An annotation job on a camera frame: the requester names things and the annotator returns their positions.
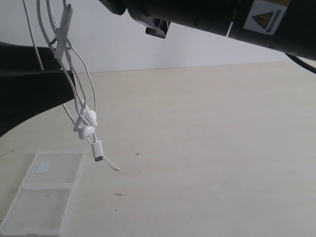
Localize white wired earphones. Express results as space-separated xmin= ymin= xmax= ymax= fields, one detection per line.
xmin=36 ymin=0 xmax=120 ymax=172

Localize clear plastic storage case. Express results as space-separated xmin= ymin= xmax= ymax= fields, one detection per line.
xmin=0 ymin=150 xmax=84 ymax=237

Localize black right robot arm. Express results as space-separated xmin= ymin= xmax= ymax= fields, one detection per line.
xmin=102 ymin=0 xmax=316 ymax=73

